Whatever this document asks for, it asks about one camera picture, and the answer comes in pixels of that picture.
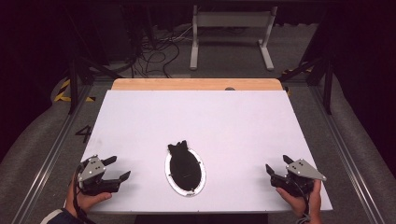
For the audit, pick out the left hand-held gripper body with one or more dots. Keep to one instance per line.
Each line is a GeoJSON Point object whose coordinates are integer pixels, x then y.
{"type": "Point", "coordinates": [91, 172]}

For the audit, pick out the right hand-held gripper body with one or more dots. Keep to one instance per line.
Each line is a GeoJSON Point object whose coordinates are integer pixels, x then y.
{"type": "Point", "coordinates": [303, 170]}

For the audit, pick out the oval silver photo frame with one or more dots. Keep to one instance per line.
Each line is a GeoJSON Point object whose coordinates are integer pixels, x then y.
{"type": "Point", "coordinates": [185, 171]}

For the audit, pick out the person's left hand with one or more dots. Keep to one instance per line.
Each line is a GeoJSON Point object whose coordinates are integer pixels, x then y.
{"type": "Point", "coordinates": [84, 202]}

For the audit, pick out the person's right hand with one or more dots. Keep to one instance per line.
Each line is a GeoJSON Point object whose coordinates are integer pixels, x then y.
{"type": "Point", "coordinates": [299, 203]}

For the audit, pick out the white board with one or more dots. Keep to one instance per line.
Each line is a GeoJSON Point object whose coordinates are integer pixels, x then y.
{"type": "Point", "coordinates": [218, 124]}

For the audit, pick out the black metal stand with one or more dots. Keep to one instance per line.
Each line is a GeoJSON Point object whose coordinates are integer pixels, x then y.
{"type": "Point", "coordinates": [73, 87]}
{"type": "Point", "coordinates": [327, 90]}

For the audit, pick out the yellow black floor tape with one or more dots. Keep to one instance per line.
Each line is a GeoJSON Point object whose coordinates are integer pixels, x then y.
{"type": "Point", "coordinates": [288, 71]}
{"type": "Point", "coordinates": [63, 90]}

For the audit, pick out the white metal stand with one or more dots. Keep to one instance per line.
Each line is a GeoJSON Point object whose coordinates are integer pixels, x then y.
{"type": "Point", "coordinates": [232, 19]}

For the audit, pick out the aluminium rail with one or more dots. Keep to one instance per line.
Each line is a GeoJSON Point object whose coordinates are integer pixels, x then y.
{"type": "Point", "coordinates": [49, 161]}
{"type": "Point", "coordinates": [345, 149]}

